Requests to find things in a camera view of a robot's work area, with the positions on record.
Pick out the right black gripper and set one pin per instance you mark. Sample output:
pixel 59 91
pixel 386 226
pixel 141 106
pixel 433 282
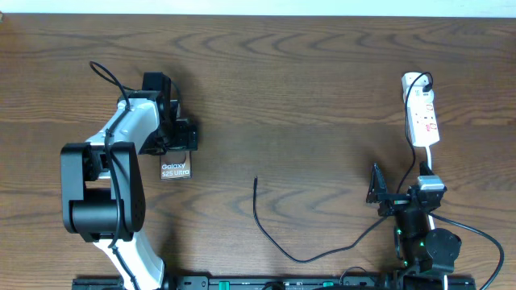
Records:
pixel 393 203

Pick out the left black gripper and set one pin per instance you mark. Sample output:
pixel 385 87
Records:
pixel 181 142

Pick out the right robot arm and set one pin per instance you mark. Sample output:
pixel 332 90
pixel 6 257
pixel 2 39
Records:
pixel 428 254

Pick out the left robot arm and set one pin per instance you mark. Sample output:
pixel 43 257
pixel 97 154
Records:
pixel 102 192

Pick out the white power strip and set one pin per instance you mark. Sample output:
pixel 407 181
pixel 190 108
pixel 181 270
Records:
pixel 418 96

